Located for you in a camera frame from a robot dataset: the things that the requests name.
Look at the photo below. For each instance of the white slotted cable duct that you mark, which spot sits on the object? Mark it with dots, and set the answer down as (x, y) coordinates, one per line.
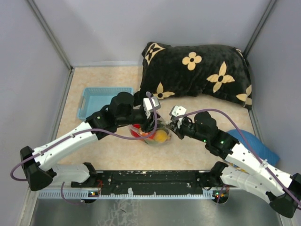
(91, 195)

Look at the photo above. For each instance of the red yellow toy pepper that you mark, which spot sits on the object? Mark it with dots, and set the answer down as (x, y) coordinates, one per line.
(136, 131)

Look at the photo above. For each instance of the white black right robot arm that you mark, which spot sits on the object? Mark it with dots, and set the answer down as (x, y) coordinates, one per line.
(241, 167)

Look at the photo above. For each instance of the green yellow toy mango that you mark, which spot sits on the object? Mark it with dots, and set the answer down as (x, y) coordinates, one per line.
(151, 142)

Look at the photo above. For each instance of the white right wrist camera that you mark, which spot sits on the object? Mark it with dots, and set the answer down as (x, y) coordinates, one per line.
(177, 113)

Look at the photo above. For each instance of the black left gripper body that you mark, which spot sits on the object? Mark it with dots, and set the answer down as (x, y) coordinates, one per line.
(137, 116)

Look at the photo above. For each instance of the clear dotted zip top bag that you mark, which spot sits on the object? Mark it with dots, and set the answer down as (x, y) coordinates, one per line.
(161, 124)

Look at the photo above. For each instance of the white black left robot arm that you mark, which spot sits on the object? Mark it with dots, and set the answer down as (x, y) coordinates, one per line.
(40, 165)

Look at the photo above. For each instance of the black pillow with cream flowers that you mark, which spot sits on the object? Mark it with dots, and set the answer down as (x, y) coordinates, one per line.
(220, 71)

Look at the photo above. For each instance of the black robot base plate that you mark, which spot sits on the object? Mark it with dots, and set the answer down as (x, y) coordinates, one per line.
(165, 182)

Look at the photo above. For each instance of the yellow orange toy fruit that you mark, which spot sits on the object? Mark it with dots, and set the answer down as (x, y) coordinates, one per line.
(160, 136)

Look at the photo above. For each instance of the blue cloth bag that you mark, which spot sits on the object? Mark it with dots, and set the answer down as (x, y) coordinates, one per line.
(259, 147)

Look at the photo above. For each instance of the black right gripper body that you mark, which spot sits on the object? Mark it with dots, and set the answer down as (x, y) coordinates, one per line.
(184, 127)

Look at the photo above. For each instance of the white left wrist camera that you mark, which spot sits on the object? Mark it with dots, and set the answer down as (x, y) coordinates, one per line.
(150, 105)

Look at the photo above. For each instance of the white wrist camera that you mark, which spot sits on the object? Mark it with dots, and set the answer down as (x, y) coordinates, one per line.
(177, 113)
(150, 105)

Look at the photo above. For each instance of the light blue plastic basket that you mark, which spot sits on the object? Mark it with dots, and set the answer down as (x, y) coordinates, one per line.
(94, 98)

